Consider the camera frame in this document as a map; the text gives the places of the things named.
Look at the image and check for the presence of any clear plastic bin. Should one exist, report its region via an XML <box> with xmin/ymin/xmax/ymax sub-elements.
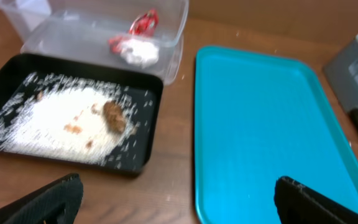
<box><xmin>0</xmin><ymin>0</ymin><xmax>189</xmax><ymax>85</ymax></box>

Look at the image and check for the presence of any red snack wrapper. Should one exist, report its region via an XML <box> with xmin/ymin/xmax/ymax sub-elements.
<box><xmin>108</xmin><ymin>9</ymin><xmax>159</xmax><ymax>54</ymax></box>

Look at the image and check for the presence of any white napkin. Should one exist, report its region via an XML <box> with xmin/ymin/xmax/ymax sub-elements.
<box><xmin>119</xmin><ymin>39</ymin><xmax>159</xmax><ymax>68</ymax></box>

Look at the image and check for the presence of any spilled white rice pile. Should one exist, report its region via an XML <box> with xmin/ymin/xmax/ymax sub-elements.
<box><xmin>0</xmin><ymin>73</ymin><xmax>152</xmax><ymax>165</ymax></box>

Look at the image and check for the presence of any brown food scrap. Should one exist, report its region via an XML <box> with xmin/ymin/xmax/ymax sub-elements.
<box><xmin>103</xmin><ymin>101</ymin><xmax>126</xmax><ymax>134</ymax></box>

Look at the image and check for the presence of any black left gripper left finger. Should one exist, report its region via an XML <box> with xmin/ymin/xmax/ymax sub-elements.
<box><xmin>0</xmin><ymin>173</ymin><xmax>83</xmax><ymax>224</ymax></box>

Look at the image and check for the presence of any teal serving tray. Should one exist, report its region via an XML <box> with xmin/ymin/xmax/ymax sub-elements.
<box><xmin>194</xmin><ymin>46</ymin><xmax>358</xmax><ymax>223</ymax></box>

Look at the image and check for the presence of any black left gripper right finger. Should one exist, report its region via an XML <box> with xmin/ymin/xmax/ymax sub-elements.
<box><xmin>273</xmin><ymin>176</ymin><xmax>358</xmax><ymax>224</ymax></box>

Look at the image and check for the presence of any black plastic tray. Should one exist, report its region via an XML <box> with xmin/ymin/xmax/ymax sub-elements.
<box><xmin>0</xmin><ymin>54</ymin><xmax>163</xmax><ymax>174</ymax></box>

